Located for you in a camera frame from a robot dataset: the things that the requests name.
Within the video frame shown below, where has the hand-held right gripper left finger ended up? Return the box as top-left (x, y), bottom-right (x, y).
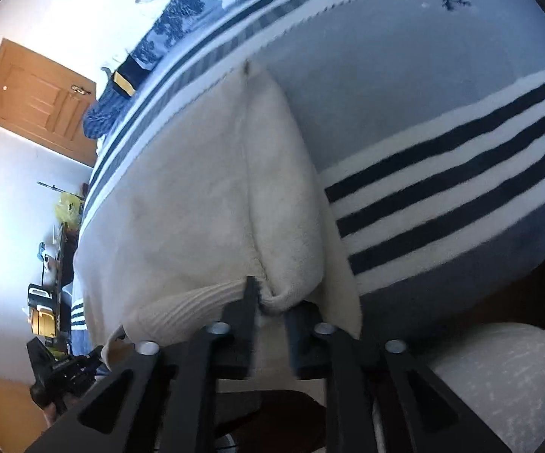
top-left (24, 276), bottom-right (261, 453)

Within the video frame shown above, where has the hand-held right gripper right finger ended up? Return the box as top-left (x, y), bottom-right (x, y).
top-left (286, 304), bottom-right (511, 453)

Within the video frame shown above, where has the cream knitted sweater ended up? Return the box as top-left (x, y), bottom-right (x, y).
top-left (71, 59), bottom-right (364, 388)

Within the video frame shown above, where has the yellow box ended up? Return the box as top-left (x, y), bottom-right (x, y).
top-left (31, 309), bottom-right (57, 339)

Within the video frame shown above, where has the black box with white mark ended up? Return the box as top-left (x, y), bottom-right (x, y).
top-left (27, 283), bottom-right (54, 311)

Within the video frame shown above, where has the dark wooden side table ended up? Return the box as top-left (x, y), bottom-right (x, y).
top-left (27, 217), bottom-right (85, 354)

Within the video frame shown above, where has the yellow plastic bag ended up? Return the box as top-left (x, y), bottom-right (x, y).
top-left (55, 192), bottom-right (83, 223)

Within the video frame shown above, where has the person's right leg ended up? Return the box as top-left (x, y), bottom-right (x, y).
top-left (426, 323), bottom-right (545, 453)

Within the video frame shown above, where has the blue striped bed sheet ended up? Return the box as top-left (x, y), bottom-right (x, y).
top-left (69, 0), bottom-right (545, 354)

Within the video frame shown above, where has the brown wooden door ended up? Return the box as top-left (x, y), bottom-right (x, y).
top-left (0, 39), bottom-right (97, 167)

